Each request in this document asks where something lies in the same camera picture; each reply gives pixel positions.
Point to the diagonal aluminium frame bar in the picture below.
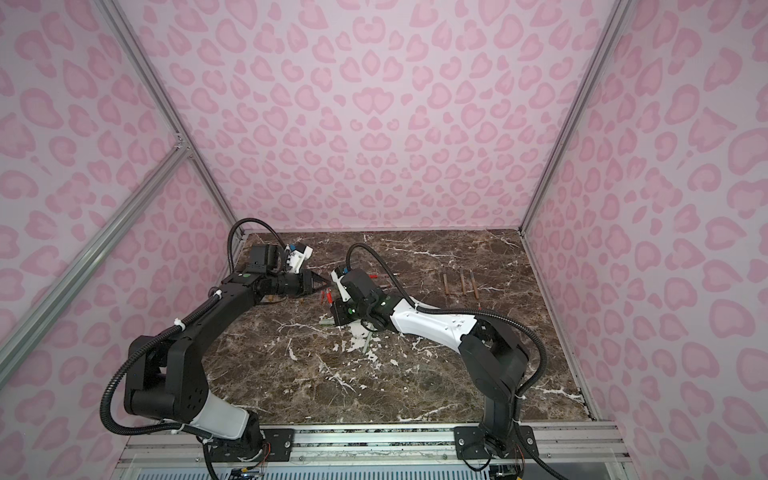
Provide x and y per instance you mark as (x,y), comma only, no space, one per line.
(38,321)

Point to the green pen vertical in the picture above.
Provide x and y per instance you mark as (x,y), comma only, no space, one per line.
(366,346)

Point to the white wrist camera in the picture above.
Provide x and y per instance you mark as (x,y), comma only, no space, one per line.
(337,276)
(296,255)

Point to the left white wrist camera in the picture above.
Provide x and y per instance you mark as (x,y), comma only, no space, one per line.
(296,255)

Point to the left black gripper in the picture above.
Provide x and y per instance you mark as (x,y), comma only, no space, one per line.
(306,281)

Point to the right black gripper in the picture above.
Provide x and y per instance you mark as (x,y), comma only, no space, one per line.
(338,313)

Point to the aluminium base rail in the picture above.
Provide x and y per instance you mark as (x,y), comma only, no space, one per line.
(576,450)

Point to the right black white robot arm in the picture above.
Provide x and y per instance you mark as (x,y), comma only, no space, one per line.
(491,351)

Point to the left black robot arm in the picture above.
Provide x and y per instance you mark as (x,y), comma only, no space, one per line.
(162,386)

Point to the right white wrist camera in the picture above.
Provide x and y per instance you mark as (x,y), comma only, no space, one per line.
(337,276)

